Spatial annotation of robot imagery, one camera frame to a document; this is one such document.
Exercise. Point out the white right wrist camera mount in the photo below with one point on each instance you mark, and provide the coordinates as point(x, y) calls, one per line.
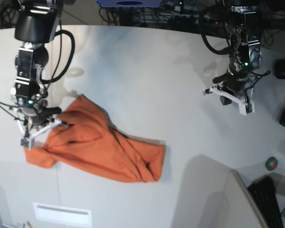
point(30, 129)

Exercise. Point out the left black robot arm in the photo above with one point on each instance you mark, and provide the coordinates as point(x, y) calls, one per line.
point(241, 24)

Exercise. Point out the orange t-shirt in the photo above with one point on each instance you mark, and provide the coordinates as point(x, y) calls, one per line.
point(90, 144)

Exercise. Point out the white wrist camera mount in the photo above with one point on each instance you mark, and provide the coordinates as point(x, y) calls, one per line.
point(245, 103)
point(30, 129)

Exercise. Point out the green tape roll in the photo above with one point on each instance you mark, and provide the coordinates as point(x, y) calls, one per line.
point(271, 163)

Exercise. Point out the black computer mouse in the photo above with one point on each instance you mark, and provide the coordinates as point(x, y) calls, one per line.
point(279, 69)

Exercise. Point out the black keyboard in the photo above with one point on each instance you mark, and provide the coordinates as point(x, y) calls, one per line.
point(263, 193)

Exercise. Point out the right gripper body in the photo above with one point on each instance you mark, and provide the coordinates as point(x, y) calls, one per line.
point(35, 110)

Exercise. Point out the blue box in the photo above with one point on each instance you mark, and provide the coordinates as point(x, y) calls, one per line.
point(131, 3)

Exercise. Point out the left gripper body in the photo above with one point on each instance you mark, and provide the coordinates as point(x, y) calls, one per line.
point(237, 81)

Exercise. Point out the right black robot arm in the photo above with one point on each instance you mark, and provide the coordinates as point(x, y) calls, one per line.
point(35, 27)

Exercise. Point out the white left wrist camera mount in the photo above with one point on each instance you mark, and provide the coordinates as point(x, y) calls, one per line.
point(245, 103)

